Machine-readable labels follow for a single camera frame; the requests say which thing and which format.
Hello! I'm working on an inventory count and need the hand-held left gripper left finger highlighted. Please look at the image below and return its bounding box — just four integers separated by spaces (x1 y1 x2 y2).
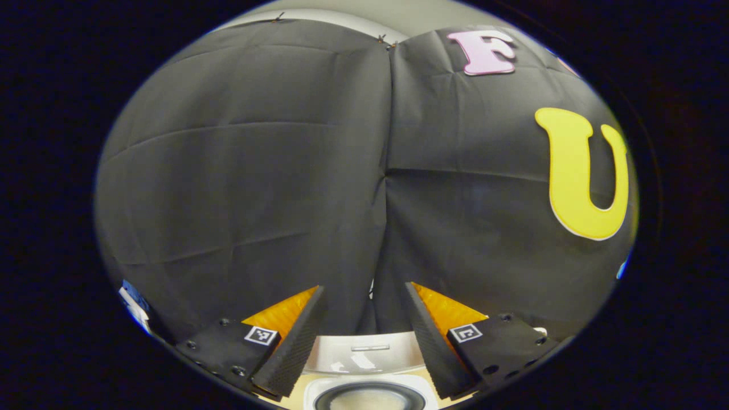
174 285 328 399

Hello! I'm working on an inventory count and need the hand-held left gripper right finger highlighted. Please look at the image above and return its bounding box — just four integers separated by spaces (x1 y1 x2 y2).
404 281 562 399

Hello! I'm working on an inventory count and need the white rice cooker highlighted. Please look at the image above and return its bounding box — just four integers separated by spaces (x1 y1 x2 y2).
302 332 440 410

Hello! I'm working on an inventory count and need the black backdrop cloth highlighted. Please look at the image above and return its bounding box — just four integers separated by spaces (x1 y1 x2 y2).
96 20 638 342

